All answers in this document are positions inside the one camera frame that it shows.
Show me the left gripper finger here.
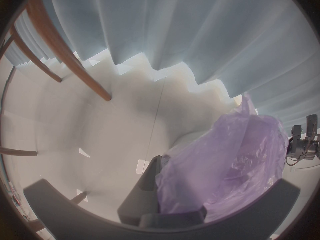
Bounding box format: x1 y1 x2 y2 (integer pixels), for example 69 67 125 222
117 155 163 226

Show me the wooden chair with white cushions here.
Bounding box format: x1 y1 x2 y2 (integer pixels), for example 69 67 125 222
0 0 112 234

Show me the pale blue curtain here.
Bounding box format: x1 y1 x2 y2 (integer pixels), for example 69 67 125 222
5 0 320 134

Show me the purple plastic bag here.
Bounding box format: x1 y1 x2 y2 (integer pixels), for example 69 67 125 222
155 93 289 222

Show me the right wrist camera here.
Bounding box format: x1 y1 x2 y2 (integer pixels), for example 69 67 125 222
291 114 319 137

